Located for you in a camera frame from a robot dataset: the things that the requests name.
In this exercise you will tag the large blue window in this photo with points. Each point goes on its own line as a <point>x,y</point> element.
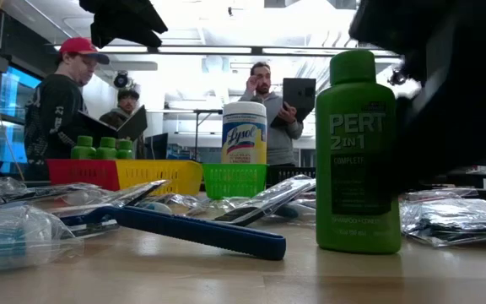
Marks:
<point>13,97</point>

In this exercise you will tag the blue disposable razor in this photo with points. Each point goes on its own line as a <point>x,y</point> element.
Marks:
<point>205,234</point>

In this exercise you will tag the black ceiling camera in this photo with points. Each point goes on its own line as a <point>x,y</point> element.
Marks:
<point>120,79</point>

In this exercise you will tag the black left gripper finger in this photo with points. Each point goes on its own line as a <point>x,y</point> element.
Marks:
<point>125,12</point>
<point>129,37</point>

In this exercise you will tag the black computer monitor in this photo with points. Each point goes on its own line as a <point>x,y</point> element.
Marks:
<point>158,148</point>

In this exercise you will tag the black plastic basket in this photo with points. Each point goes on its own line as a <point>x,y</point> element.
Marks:
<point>291,174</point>

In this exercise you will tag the yellow plastic basket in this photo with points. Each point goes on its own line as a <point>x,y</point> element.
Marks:
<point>158,177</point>

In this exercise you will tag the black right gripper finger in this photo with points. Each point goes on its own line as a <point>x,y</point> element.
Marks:
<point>449,135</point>

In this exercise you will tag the black tablet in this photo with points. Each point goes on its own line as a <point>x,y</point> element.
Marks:
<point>298,97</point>

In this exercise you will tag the Lysol wipes canister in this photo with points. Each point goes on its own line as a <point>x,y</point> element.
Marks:
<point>244,135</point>

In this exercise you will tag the green Pert shampoo bottle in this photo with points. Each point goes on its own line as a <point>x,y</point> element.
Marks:
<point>357,160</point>
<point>83,148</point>
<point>125,150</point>
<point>108,149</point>

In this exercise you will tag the black laptop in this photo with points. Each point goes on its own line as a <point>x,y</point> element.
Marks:
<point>133,124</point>

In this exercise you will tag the person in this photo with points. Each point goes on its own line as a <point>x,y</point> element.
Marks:
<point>279,139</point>
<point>53,118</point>
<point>122,114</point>

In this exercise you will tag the green plastic basket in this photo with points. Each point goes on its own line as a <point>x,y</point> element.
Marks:
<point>234,181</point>

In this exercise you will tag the red plastic basket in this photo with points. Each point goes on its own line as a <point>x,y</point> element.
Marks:
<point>82,175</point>

